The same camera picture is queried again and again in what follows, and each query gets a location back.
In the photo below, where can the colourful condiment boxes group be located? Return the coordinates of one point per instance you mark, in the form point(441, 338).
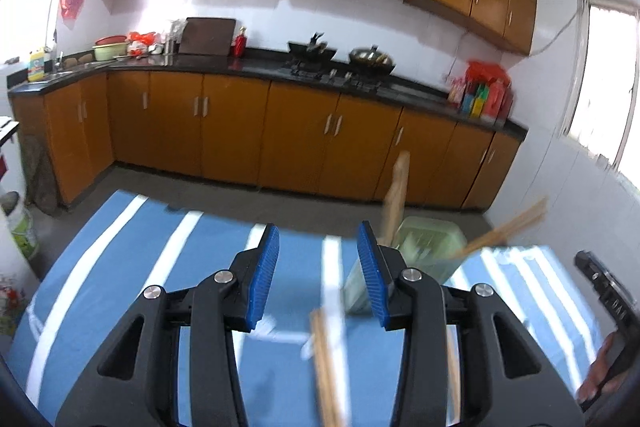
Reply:
point(483, 92)

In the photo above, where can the lidded wok pan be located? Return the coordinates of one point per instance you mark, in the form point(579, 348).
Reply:
point(371, 62)

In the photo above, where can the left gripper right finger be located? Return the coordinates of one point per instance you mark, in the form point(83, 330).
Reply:
point(466, 338)

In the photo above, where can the person's hand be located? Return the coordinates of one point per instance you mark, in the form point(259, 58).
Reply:
point(597, 373)

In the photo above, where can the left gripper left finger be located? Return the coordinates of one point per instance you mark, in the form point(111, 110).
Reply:
point(132, 379)

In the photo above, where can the black gas stove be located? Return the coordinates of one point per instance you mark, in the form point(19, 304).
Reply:
point(327, 73)

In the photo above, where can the window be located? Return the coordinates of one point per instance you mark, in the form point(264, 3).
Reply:
point(602, 113)

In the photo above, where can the black wok with utensil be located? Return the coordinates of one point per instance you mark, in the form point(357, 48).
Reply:
point(313, 51)

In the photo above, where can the green perforated utensil holder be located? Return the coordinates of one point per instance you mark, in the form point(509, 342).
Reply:
point(428, 244)

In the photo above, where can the yellow detergent bottle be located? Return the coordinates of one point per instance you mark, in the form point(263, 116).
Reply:
point(37, 60)

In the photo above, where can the green bowl red lid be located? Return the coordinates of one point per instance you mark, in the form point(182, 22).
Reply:
point(109, 48)

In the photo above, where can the lower wooden kitchen cabinets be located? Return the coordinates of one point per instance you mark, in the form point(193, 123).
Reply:
point(260, 133)

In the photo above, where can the red bottle on counter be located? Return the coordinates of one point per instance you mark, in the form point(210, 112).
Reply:
point(240, 42)

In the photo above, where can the dark wooden cutting board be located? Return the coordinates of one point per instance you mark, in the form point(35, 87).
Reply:
point(211, 36)

